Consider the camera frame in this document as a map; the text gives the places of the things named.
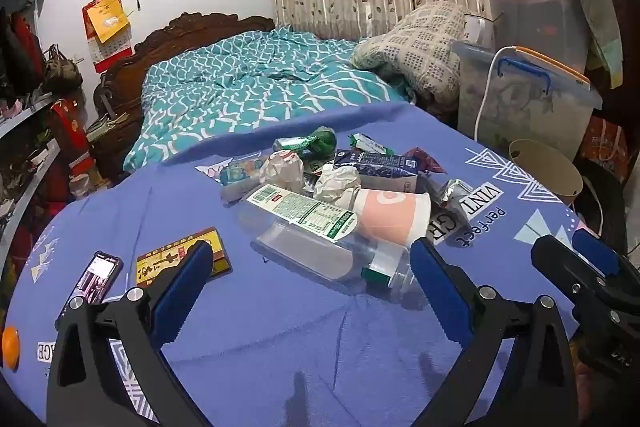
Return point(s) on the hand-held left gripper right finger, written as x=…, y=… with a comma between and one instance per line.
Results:
x=440, y=292

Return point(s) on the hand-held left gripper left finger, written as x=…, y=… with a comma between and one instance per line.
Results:
x=182, y=292

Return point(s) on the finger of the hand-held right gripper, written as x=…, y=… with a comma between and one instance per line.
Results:
x=565, y=262
x=595, y=252

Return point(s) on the beige waste bin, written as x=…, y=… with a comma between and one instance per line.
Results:
x=545, y=177

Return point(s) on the blue and white food packet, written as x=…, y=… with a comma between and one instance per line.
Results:
x=240, y=174

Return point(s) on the dark blue milk carton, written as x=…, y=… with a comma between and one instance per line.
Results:
x=380, y=164

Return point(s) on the white plastic bag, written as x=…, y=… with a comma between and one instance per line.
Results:
x=282, y=169

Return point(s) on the yellow and brown flat box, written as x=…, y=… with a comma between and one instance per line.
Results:
x=165, y=257

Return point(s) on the black round object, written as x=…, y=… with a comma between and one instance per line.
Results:
x=605, y=202

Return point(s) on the black smartphone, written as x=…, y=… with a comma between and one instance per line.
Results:
x=95, y=277

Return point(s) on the pink and white paper cup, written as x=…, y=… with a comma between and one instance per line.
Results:
x=395, y=212

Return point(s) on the crumpled silver wrapper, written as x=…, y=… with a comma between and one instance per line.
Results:
x=452, y=192

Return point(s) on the orange printed bag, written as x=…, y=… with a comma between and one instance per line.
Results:
x=602, y=142

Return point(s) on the purple printed tablecloth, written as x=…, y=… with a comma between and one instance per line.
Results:
x=300, y=332

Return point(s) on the clear green-label plastic bottle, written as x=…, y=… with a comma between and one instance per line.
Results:
x=300, y=237

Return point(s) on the dark red wrapper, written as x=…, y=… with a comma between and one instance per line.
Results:
x=422, y=159

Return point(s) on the crumpled white paper ball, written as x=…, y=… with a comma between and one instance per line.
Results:
x=337, y=182

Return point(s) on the green and white wrapper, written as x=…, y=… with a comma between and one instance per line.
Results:
x=367, y=142

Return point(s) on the orange fruit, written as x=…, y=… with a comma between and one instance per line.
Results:
x=10, y=347

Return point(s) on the red gift bag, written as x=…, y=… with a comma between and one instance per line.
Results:
x=70, y=132

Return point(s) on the teal patterned duvet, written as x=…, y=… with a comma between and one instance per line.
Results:
x=240, y=82

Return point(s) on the cluttered metal shelf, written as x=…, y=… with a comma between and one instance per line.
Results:
x=25, y=112

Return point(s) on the white plastic object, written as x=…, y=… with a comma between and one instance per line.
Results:
x=477, y=32

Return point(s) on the beige patterned blanket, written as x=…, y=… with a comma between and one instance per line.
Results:
x=415, y=42

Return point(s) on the brown handbag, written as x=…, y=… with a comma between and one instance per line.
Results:
x=62, y=69

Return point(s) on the large clear teal-lidded storage box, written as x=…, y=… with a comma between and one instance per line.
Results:
x=530, y=7

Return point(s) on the carved wooden headboard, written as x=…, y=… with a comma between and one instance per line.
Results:
x=165, y=34

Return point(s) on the dark hanging clothes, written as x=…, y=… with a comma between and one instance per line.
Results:
x=20, y=42

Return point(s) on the red and yellow wall calendar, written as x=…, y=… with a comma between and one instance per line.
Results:
x=105, y=19

